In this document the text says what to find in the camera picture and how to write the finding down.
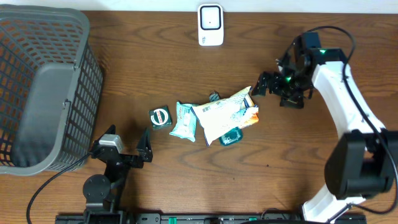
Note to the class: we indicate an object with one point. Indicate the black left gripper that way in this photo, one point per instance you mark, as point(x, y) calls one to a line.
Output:
point(143, 150)

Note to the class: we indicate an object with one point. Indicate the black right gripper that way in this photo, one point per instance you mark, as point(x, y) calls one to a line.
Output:
point(293, 102)

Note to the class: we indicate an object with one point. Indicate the orange small sachet packet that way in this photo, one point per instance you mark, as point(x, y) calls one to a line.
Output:
point(250, 112)

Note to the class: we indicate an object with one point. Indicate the green Zam-Buk ointment tin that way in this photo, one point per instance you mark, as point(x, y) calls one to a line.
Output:
point(160, 118)

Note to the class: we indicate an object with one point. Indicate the yellow red snack bag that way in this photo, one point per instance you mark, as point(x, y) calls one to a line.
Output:
point(219, 117)

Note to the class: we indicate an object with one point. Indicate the teal Listerine mouthwash bottle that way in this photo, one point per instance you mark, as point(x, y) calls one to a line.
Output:
point(234, 135)

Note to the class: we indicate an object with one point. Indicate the mint green wipes pack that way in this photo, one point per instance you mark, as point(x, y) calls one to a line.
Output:
point(185, 127)

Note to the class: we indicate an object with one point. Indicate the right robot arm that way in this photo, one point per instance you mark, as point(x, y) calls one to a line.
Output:
point(364, 161)

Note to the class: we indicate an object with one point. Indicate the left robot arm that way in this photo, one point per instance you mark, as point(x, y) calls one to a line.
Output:
point(103, 191)

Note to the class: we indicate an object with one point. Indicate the white barcode scanner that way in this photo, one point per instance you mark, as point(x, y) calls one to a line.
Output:
point(210, 25)

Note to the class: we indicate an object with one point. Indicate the grey plastic shopping basket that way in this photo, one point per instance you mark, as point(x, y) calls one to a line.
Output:
point(50, 89)

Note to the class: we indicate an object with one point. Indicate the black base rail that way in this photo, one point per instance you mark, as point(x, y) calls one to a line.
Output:
point(270, 216)

